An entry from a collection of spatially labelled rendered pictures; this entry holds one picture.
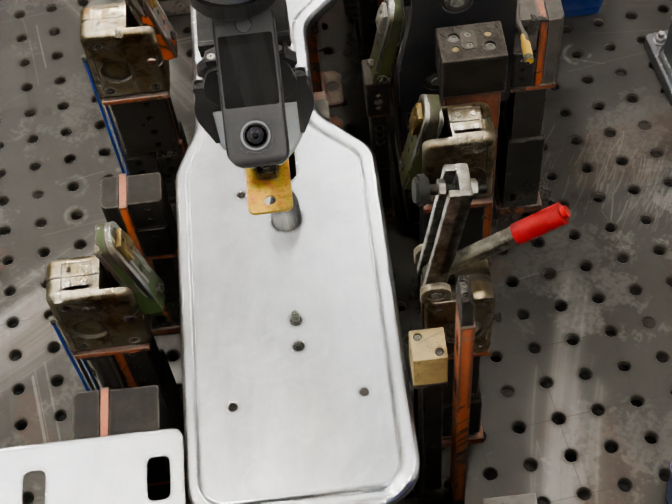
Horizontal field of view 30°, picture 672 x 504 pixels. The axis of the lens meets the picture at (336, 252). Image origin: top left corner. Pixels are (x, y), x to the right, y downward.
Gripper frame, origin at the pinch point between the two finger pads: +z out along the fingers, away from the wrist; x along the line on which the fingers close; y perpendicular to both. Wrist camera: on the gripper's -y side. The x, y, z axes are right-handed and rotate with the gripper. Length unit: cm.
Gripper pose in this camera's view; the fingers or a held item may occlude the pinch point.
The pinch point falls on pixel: (265, 161)
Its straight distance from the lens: 106.3
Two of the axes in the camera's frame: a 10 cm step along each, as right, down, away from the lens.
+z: 0.7, 5.4, 8.4
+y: -1.0, -8.3, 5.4
